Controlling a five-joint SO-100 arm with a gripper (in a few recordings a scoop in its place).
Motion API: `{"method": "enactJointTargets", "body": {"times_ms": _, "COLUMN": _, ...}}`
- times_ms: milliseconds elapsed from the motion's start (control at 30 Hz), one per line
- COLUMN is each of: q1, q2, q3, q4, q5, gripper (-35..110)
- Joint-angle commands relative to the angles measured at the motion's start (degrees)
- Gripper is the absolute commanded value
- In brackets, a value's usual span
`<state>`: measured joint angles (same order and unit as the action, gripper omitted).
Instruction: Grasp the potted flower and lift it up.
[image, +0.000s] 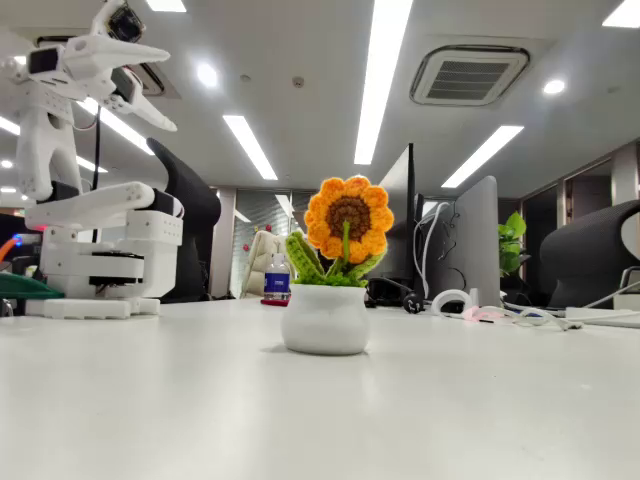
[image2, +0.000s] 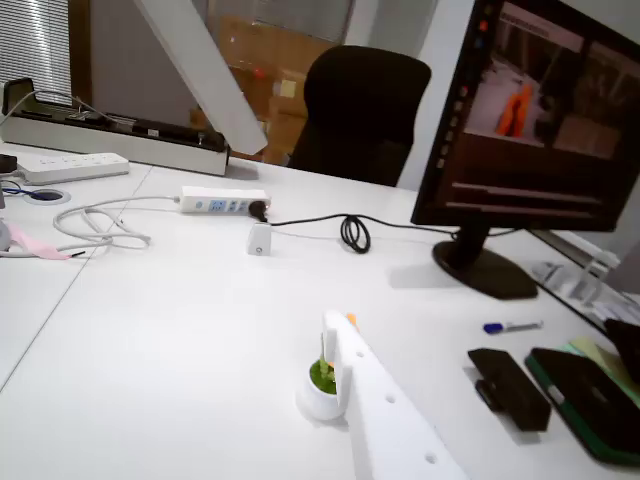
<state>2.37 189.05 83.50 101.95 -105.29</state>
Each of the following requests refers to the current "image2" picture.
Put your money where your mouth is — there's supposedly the white desk cable tray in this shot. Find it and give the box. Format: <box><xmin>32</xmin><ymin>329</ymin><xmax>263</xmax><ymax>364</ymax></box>
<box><xmin>0</xmin><ymin>77</ymin><xmax>231</xmax><ymax>177</ymax></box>

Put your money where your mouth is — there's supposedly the round desk cable grommet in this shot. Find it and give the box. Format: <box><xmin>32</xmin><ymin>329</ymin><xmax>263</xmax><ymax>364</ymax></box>
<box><xmin>23</xmin><ymin>188</ymin><xmax>69</xmax><ymax>205</ymax></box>

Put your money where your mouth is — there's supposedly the blue capped marker pen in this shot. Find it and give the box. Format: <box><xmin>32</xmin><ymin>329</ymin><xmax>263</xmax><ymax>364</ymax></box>
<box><xmin>483</xmin><ymin>319</ymin><xmax>545</xmax><ymax>335</ymax></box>

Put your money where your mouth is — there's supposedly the white slanted flat panel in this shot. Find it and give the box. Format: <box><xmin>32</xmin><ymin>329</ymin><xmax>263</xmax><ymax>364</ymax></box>
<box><xmin>132</xmin><ymin>0</ymin><xmax>270</xmax><ymax>156</ymax></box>

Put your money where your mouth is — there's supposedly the long white power strip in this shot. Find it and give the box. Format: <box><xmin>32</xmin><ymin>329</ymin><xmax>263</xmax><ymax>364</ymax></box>
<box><xmin>14</xmin><ymin>152</ymin><xmax>130</xmax><ymax>186</ymax></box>

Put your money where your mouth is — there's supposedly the crochet sunflower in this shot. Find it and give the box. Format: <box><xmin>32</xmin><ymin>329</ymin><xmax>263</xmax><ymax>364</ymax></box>
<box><xmin>294</xmin><ymin>312</ymin><xmax>359</xmax><ymax>421</ymax></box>

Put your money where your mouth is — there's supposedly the black computer monitor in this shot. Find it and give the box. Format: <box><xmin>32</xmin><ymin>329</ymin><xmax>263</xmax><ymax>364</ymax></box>
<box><xmin>409</xmin><ymin>0</ymin><xmax>640</xmax><ymax>301</ymax></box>

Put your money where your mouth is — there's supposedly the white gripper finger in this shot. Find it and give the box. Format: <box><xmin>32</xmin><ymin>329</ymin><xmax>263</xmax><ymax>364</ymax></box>
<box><xmin>322</xmin><ymin>309</ymin><xmax>469</xmax><ymax>480</ymax></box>

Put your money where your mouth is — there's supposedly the short white power strip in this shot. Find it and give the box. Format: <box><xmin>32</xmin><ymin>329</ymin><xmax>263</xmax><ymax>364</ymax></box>
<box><xmin>179</xmin><ymin>185</ymin><xmax>271</xmax><ymax>217</ymax></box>

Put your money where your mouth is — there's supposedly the black mesh office chair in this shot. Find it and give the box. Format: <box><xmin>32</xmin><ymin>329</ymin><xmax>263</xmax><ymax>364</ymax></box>
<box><xmin>287</xmin><ymin>44</ymin><xmax>433</xmax><ymax>189</ymax></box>

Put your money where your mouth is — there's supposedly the black notebook with green edge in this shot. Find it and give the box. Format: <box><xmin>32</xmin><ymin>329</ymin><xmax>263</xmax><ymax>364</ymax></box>
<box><xmin>524</xmin><ymin>347</ymin><xmax>640</xmax><ymax>464</ymax></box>

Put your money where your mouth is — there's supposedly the black plug with coiled cable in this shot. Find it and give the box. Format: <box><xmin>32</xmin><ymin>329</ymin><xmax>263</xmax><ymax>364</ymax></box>
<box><xmin>248</xmin><ymin>199</ymin><xmax>466</xmax><ymax>255</ymax></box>

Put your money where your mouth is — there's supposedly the black rectangular case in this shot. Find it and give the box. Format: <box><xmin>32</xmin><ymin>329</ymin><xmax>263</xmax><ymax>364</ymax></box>
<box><xmin>467</xmin><ymin>348</ymin><xmax>553</xmax><ymax>433</ymax></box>

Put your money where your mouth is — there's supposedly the clear acrylic stand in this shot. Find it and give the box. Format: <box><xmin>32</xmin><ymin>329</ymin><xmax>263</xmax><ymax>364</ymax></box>
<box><xmin>532</xmin><ymin>249</ymin><xmax>621</xmax><ymax>307</ymax></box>

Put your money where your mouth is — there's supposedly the small white adapter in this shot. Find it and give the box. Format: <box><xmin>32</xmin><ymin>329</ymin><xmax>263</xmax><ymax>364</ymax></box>
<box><xmin>246</xmin><ymin>222</ymin><xmax>274</xmax><ymax>257</ymax></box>

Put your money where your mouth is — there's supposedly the white power cable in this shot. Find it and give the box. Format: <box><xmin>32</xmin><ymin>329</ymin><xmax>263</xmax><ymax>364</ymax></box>
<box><xmin>52</xmin><ymin>195</ymin><xmax>182</xmax><ymax>251</ymax></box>

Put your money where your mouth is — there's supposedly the yellow sticky note pad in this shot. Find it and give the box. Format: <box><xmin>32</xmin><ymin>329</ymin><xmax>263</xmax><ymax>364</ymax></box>
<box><xmin>569</xmin><ymin>335</ymin><xmax>640</xmax><ymax>396</ymax></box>

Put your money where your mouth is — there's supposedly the black bag corner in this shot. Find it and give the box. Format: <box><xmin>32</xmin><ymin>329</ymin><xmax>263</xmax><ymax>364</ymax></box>
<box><xmin>604</xmin><ymin>318</ymin><xmax>640</xmax><ymax>384</ymax></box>

